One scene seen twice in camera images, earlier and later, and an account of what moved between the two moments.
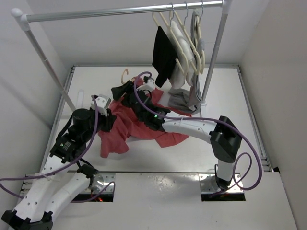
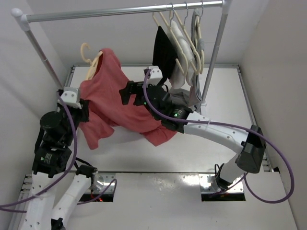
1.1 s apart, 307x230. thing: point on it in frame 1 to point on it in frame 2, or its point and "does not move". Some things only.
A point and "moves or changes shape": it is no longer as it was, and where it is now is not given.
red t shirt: x=126 y=126 moves or changes shape
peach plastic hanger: x=122 y=76 to x=93 y=64
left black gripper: x=108 y=120 to x=84 y=111
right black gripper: x=120 y=91 to x=126 y=92
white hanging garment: x=186 y=58 does not move
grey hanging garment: x=189 y=99 does not move
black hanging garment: x=165 y=55 does not move
